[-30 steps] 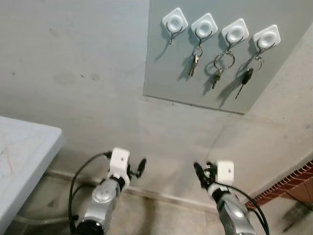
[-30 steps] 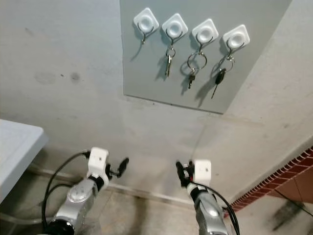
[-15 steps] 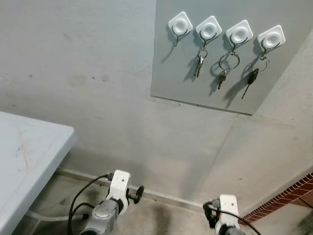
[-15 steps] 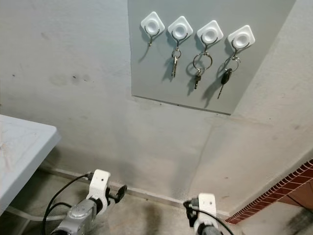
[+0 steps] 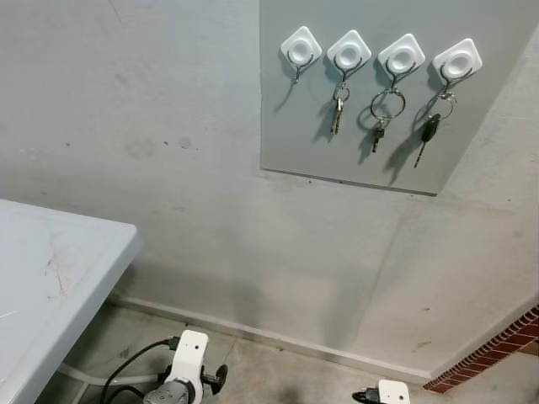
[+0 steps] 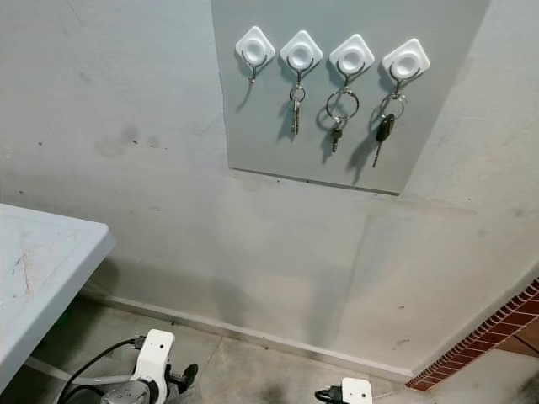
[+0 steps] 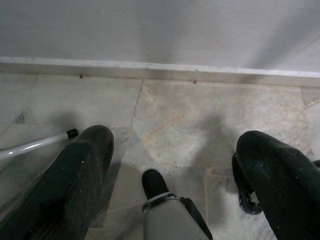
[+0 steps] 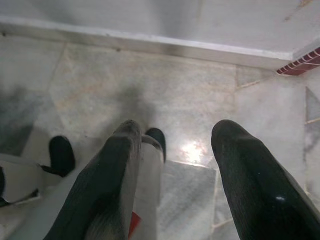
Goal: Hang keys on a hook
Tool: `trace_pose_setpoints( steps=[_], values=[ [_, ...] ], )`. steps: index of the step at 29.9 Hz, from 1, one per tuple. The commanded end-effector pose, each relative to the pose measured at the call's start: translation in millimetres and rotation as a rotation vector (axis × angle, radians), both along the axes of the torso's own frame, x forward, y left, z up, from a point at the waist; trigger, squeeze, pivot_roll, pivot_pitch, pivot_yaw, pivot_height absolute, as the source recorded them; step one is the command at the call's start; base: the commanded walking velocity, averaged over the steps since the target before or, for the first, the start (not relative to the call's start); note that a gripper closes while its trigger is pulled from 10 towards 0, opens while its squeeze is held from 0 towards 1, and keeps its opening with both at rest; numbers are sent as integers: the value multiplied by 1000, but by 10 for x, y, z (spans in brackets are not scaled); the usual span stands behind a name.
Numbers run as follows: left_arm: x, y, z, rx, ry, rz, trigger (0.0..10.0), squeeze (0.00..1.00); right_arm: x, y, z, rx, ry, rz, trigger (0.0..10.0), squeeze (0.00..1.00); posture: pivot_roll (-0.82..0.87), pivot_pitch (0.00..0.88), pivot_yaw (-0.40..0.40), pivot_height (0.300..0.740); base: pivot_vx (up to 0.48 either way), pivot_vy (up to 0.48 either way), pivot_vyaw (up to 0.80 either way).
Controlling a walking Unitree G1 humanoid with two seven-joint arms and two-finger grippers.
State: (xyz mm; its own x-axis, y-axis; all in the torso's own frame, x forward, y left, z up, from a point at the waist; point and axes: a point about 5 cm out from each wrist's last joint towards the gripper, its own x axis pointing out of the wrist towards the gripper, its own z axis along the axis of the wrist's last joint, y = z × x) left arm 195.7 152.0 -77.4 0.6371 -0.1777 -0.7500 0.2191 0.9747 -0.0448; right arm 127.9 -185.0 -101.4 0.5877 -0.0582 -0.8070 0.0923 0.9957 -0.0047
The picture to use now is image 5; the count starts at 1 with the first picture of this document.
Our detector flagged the red brick border strip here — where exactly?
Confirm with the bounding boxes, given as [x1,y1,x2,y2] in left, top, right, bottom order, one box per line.
[422,306,539,395]

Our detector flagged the white plastic table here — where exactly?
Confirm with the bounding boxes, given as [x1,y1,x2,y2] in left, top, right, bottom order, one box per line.
[0,199,145,404]

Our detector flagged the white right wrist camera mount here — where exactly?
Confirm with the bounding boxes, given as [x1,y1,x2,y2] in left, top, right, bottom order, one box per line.
[376,379,412,404]

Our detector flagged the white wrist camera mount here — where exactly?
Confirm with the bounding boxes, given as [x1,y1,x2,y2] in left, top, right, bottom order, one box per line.
[168,329,211,397]
[376,379,412,404]

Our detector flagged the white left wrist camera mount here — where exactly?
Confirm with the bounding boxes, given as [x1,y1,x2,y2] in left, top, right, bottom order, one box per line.
[168,329,211,397]

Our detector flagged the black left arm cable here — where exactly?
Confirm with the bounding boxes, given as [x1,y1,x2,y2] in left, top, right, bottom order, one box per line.
[100,336,183,404]

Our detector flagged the white table frame tube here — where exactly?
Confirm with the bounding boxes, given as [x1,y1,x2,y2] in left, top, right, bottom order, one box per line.
[54,363,170,390]

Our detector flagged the small key on large ring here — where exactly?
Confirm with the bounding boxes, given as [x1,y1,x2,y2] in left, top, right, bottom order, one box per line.
[370,88,408,153]

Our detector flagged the black-headed key on ring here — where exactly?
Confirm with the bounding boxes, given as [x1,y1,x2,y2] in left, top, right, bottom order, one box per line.
[412,92,456,170]

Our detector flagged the grey metal wall board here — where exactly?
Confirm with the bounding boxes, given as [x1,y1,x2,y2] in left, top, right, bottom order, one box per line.
[259,0,539,197]

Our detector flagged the silver key on small ring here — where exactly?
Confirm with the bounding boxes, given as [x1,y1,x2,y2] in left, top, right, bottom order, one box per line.
[329,82,351,136]

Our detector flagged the white square wall hook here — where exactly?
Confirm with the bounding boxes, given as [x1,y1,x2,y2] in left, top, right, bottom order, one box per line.
[432,37,484,94]
[376,33,427,90]
[280,25,324,84]
[326,29,373,86]

